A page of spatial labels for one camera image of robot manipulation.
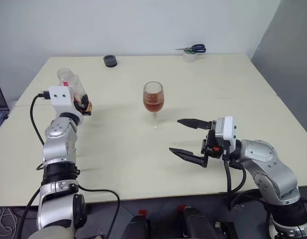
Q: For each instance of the dark rounded shape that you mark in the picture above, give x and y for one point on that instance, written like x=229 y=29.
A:
x=196 y=224
x=139 y=227

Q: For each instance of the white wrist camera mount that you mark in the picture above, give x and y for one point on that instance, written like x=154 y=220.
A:
x=228 y=127
x=61 y=98

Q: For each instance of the small red block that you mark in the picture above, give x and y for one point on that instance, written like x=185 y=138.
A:
x=142 y=212
x=181 y=208

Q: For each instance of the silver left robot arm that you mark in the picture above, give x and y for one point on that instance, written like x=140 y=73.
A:
x=58 y=144

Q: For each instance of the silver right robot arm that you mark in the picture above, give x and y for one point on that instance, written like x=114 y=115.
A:
x=265 y=159

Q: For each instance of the white tape roll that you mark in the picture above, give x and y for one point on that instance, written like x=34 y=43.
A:
x=189 y=57

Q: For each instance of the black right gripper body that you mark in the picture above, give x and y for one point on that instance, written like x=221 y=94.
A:
x=213 y=147

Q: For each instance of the clear plastic drink bottle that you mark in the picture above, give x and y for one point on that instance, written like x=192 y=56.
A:
x=73 y=85

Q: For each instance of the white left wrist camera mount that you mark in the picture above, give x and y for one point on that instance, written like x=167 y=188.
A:
x=61 y=98

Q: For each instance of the black round disc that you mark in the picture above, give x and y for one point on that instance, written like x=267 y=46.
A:
x=110 y=61

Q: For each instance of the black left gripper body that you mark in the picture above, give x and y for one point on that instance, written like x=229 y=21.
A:
x=81 y=110

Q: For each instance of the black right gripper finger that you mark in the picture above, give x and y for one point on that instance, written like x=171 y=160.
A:
x=193 y=159
x=195 y=124

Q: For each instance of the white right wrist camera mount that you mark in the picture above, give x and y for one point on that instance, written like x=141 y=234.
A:
x=228 y=127

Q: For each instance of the wine glass with brown drink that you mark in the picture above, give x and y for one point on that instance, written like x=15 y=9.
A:
x=153 y=99

